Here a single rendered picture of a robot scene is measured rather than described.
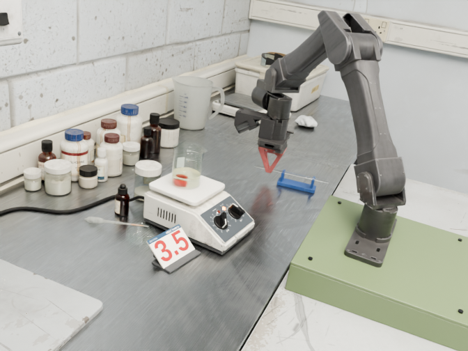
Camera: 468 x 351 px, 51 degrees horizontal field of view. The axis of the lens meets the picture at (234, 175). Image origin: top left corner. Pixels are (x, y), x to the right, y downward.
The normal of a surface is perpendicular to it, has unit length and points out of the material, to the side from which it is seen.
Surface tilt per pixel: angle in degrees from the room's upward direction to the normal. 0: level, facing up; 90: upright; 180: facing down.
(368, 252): 1
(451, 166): 90
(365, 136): 83
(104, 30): 90
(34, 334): 0
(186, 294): 0
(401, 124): 90
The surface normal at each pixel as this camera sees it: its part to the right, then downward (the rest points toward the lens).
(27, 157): 0.91, 0.27
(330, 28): -0.89, 0.07
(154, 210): -0.50, 0.29
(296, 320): 0.13, -0.91
